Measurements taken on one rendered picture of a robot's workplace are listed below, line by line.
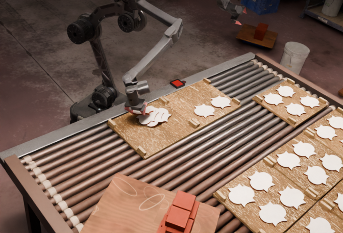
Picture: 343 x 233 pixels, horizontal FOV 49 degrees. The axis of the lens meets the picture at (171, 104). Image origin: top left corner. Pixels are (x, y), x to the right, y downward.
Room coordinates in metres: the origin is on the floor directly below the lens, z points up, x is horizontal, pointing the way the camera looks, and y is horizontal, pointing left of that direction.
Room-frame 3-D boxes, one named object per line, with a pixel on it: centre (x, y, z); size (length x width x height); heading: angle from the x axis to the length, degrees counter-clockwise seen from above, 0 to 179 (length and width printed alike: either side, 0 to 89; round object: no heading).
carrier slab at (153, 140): (1.67, 0.08, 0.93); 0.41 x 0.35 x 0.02; 139
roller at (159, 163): (1.70, -0.25, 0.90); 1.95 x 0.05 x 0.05; 138
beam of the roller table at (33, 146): (2.02, 0.10, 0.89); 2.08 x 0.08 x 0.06; 138
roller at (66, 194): (1.77, -0.18, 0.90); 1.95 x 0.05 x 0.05; 138
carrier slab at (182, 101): (1.97, -0.19, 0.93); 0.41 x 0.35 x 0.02; 139
